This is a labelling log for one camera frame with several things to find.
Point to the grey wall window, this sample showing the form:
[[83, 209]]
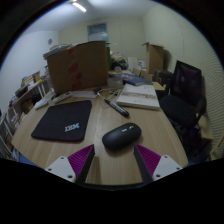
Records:
[[97, 31]]

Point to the black marker pen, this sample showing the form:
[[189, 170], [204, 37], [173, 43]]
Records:
[[116, 108]]

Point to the black mouse pad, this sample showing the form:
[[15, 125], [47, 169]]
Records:
[[61, 120]]

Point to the black bag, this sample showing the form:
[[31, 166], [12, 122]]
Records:
[[120, 64]]

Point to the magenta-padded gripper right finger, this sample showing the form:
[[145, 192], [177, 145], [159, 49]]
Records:
[[168, 166]]

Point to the ceiling tube light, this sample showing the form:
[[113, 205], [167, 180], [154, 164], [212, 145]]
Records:
[[79, 7]]

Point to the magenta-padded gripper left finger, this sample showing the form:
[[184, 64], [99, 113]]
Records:
[[60, 166]]

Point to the round wall clock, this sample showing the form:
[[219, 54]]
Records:
[[50, 41]]

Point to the blue book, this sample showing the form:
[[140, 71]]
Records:
[[137, 80]]

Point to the black computer mouse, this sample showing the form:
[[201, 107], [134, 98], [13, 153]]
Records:
[[121, 136]]

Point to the black office chair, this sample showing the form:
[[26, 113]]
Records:
[[180, 106]]

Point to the large white book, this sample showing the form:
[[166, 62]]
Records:
[[138, 96]]

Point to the white paper sheet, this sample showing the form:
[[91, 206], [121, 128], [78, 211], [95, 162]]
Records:
[[83, 94]]

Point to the small white flat remote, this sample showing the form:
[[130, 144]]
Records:
[[42, 104]]

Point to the clear plastic container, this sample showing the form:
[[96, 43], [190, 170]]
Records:
[[115, 82]]

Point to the large brown cardboard box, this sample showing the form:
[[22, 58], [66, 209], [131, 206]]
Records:
[[78, 66]]

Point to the tall open cardboard box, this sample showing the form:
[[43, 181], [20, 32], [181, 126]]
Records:
[[155, 58]]

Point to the white remote control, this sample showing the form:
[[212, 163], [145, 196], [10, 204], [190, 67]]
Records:
[[61, 97]]

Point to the cluttered shelf unit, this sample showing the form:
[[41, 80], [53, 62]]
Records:
[[20, 100]]

